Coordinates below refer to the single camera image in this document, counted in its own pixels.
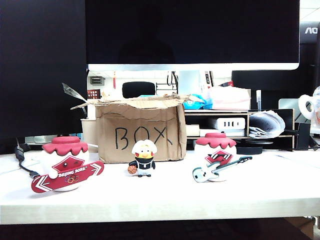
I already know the brown cardboard box marked BOX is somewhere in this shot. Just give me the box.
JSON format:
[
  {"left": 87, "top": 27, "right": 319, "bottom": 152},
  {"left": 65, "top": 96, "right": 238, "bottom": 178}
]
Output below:
[{"left": 70, "top": 92, "right": 200, "bottom": 164}]

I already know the large black monitor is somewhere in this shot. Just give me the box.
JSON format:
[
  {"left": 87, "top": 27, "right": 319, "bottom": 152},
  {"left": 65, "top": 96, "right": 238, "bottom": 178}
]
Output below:
[{"left": 0, "top": 0, "right": 89, "bottom": 155}]

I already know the large silver-edged monitor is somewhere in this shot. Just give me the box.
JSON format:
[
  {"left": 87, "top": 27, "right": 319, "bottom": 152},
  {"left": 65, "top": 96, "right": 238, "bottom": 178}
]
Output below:
[{"left": 84, "top": 0, "right": 301, "bottom": 72}]

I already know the silver laptop stand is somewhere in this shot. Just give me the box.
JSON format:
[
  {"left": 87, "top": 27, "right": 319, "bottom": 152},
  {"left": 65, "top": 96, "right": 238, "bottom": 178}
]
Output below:
[{"left": 278, "top": 98, "right": 305, "bottom": 123}]

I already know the black round disc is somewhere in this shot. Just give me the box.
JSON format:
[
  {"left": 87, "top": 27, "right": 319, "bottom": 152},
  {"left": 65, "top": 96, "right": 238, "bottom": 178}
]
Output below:
[{"left": 235, "top": 146, "right": 264, "bottom": 156}]

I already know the flat white box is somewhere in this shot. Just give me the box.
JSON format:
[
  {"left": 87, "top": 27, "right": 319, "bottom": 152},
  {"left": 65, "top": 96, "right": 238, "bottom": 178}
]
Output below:
[{"left": 199, "top": 128, "right": 246, "bottom": 137}]

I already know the blue plastic bag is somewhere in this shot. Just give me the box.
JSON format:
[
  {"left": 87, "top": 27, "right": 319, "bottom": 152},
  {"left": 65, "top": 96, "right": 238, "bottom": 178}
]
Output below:
[{"left": 183, "top": 93, "right": 214, "bottom": 110}]

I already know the small black box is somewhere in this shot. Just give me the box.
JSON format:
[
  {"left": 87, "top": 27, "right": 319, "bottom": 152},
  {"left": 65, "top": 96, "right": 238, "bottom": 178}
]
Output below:
[{"left": 294, "top": 121, "right": 312, "bottom": 151}]

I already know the black cable with plug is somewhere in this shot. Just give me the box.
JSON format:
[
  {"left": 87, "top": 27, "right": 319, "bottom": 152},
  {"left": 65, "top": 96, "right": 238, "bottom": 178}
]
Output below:
[{"left": 14, "top": 137, "right": 41, "bottom": 180}]

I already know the crumpled clear tape strip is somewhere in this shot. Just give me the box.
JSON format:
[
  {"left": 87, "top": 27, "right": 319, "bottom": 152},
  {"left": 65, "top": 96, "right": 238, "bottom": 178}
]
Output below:
[{"left": 61, "top": 82, "right": 88, "bottom": 102}]

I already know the red-capped doll with snowboard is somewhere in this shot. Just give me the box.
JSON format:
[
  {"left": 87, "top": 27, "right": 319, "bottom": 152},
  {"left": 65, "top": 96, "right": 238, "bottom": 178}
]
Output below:
[{"left": 31, "top": 136, "right": 105, "bottom": 194}]

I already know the white power strip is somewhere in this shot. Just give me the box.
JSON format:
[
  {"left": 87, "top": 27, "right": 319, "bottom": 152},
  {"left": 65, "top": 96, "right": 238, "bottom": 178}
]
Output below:
[{"left": 208, "top": 117, "right": 247, "bottom": 131}]

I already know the pink white tissue pack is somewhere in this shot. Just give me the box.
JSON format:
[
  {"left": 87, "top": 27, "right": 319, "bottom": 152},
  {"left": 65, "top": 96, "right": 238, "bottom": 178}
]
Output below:
[{"left": 206, "top": 86, "right": 252, "bottom": 111}]

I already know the black office chair back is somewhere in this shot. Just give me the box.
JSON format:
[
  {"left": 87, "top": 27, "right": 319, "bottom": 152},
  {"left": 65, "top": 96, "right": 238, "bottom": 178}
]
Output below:
[{"left": 121, "top": 81, "right": 157, "bottom": 99}]

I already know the small doll holding basketball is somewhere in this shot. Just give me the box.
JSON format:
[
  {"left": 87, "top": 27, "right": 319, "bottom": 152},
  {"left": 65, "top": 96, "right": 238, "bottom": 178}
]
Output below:
[{"left": 127, "top": 140, "right": 158, "bottom": 178}]

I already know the black AOC monitor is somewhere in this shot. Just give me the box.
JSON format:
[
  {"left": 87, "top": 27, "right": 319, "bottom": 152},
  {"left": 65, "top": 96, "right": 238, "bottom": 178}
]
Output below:
[{"left": 299, "top": 21, "right": 320, "bottom": 44}]

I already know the small cream box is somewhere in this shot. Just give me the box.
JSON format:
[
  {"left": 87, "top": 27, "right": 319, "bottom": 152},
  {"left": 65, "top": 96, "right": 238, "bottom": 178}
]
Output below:
[{"left": 185, "top": 124, "right": 201, "bottom": 137}]

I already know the red-capped doll with guitar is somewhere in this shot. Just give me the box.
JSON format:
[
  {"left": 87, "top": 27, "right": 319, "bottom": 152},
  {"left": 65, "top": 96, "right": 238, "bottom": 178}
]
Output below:
[{"left": 192, "top": 132, "right": 253, "bottom": 184}]

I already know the rolled newspaper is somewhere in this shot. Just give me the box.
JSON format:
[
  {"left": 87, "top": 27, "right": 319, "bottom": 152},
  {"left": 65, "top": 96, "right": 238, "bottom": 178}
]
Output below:
[{"left": 248, "top": 110, "right": 286, "bottom": 140}]

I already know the beige paper cup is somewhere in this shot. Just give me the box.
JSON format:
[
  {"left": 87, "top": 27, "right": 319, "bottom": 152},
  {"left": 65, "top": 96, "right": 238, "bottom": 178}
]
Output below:
[{"left": 80, "top": 117, "right": 100, "bottom": 154}]

